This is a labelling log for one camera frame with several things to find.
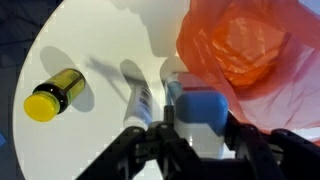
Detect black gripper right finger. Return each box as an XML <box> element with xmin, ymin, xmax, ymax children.
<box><xmin>224</xmin><ymin>113</ymin><xmax>320</xmax><ymax>180</ymax></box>

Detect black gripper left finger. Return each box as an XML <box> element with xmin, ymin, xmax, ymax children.
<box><xmin>76</xmin><ymin>104</ymin><xmax>208</xmax><ymax>180</ymax></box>

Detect white bottle with blue cap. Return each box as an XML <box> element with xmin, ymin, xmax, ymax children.
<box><xmin>173</xmin><ymin>89</ymin><xmax>231</xmax><ymax>161</ymax></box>

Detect orange plastic bag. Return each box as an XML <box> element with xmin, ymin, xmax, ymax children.
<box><xmin>175</xmin><ymin>0</ymin><xmax>320</xmax><ymax>148</ymax></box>

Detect dark bottle with yellow cap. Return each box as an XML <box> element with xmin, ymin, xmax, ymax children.
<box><xmin>23</xmin><ymin>68</ymin><xmax>87</xmax><ymax>123</ymax></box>

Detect white tube with barcode label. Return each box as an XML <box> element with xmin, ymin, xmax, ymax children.
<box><xmin>122</xmin><ymin>81</ymin><xmax>155</xmax><ymax>130</ymax></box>

